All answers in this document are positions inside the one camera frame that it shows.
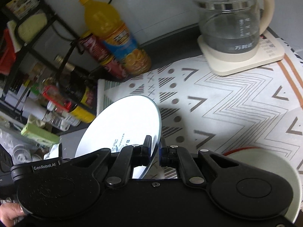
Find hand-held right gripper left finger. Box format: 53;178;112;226
74;135;152;187

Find white cake snack bag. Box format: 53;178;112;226
44;143;63;161

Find glass electric kettle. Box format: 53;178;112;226
182;0;275;62

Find red drink can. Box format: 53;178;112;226
79;32;114;63
99;57;130;81

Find person's left hand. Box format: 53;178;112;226
0;203;25;227

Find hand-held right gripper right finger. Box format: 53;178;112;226
160;138;239;185

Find red plastic basket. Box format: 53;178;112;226
0;28;17;74

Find black metal shelf rack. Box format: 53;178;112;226
0;0;84;114

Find cream bowl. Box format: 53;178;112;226
221;147;303;224

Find green drink carton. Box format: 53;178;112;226
21;122;60;147

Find cream kettle base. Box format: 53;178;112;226
198;27;286;76

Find red and black bowl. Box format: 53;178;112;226
224;146;262;156

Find orange juice bottle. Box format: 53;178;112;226
79;0;152;77

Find dark sauce bottle red handle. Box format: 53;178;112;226
54;55;97;124

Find patterned fringed table mat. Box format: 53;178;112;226
97;28;303;180

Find small white blue-print plate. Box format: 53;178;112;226
74;95;162;179

